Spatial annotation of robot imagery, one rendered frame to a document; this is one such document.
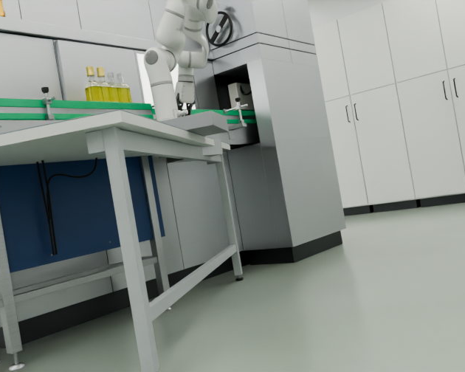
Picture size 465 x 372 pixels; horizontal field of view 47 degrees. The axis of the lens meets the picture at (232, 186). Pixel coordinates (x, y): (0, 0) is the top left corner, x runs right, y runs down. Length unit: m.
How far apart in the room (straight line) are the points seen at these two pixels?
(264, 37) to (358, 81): 2.75
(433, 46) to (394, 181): 1.39
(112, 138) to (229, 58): 2.00
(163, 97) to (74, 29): 0.76
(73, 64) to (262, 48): 1.17
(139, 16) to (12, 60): 0.86
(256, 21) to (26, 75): 1.42
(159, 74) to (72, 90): 0.58
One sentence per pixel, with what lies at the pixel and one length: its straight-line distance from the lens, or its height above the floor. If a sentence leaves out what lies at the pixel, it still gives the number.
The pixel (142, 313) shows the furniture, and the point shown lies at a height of 0.20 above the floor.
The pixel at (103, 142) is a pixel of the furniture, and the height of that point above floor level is 0.68.
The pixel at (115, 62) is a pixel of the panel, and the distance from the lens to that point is 2.88.
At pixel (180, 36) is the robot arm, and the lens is 2.29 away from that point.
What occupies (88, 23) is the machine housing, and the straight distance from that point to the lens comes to 2.89.
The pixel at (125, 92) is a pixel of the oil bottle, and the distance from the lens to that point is 2.66.
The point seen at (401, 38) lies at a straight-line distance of 5.84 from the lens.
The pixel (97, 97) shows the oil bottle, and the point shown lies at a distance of 2.54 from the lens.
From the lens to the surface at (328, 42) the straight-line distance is 6.19.
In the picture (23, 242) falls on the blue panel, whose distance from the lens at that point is 2.10.
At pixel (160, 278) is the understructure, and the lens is 2.49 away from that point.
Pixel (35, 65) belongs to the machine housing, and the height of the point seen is 1.20.
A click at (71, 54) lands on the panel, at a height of 1.25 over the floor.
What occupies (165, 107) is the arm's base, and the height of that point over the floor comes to 0.87.
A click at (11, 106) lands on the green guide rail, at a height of 0.93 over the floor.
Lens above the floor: 0.49
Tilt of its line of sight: 1 degrees up
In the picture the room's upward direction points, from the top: 10 degrees counter-clockwise
